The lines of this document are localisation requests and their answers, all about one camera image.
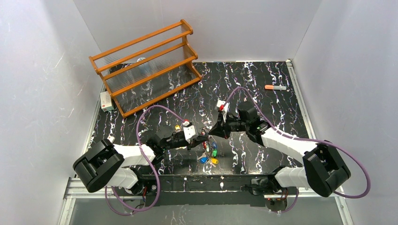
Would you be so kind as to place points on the white red small box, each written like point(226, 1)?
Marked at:
point(106, 102)

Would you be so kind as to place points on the orange white marker pen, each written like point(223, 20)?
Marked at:
point(274, 87)

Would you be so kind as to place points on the orange wooden shelf rack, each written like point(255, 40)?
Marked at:
point(148, 69)

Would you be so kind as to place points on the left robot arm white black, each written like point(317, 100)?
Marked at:
point(108, 164)

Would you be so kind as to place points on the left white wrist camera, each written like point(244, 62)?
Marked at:
point(190, 132)

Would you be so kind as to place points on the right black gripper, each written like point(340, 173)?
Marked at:
point(225, 126)

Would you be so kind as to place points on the small white card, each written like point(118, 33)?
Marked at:
point(111, 138)

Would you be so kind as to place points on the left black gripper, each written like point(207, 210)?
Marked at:
point(190, 139)

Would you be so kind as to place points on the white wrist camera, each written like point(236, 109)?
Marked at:
point(190, 132)
point(223, 107)

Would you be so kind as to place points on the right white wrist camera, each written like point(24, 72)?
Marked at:
point(223, 107)

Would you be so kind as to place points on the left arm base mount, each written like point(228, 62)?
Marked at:
point(145, 186)

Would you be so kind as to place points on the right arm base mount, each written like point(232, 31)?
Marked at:
point(278, 199)

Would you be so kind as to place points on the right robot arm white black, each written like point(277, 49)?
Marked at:
point(323, 170)

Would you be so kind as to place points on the bunch of coloured keys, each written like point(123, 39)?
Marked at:
point(209, 153)

